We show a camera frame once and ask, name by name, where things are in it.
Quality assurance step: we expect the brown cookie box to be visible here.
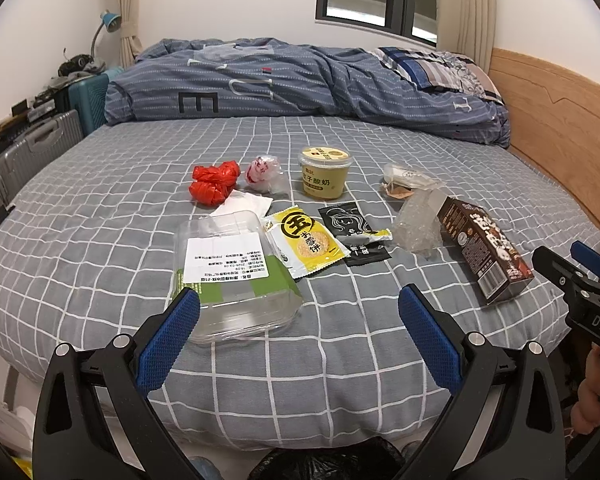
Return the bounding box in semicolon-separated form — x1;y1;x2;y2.
438;197;534;304

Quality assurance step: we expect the bubble wrap sheet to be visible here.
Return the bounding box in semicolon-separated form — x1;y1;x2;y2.
390;188;446;257

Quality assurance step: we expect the white drawstring pouch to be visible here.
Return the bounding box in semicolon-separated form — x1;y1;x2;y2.
384;162;441;191

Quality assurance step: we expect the clear plastic food container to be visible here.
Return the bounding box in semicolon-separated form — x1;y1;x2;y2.
173;211;303;344

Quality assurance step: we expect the black wet wipe packet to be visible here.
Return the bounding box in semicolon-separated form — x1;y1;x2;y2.
318;202;392;268

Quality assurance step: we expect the yellow rice cracker packet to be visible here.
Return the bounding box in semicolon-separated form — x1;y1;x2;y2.
262;206;349;280

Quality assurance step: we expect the white tissue paper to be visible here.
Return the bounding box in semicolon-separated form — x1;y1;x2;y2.
210;190;273;219

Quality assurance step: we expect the black lined trash bin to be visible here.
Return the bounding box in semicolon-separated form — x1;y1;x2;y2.
248;437;405;480

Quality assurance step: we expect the person's right hand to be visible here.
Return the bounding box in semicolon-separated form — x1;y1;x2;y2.
570;344;600;434

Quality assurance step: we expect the wooden headboard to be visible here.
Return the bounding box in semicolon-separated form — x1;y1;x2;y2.
489;48;600;228

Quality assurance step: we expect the patterned pillow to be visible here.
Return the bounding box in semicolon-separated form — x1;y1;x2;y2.
372;47;504;105

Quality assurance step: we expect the yellow yogurt cup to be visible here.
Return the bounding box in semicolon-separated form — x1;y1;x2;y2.
299;146;353;200

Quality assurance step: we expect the grey checked bed sheet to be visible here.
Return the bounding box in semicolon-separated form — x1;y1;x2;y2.
0;117;600;450

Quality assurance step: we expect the grey suitcase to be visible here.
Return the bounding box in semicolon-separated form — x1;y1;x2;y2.
0;110;83;206

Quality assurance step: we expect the beige right curtain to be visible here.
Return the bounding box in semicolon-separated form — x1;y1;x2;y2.
437;0;496;73

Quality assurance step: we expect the beige curtain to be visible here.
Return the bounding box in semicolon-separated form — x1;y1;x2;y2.
437;0;496;73
104;0;144;67

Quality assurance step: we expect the white red plastic bag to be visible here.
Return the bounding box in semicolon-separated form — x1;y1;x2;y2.
245;155;288;194

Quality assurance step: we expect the teal suitcase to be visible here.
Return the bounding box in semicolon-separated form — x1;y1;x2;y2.
68;73;109;136

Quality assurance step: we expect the blue striped duvet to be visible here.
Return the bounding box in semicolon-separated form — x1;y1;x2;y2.
105;38;512;148

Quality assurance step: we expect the blue desk lamp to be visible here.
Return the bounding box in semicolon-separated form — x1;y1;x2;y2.
90;10;122;58

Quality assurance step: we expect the beige left curtain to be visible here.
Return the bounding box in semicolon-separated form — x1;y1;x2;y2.
104;0;144;67

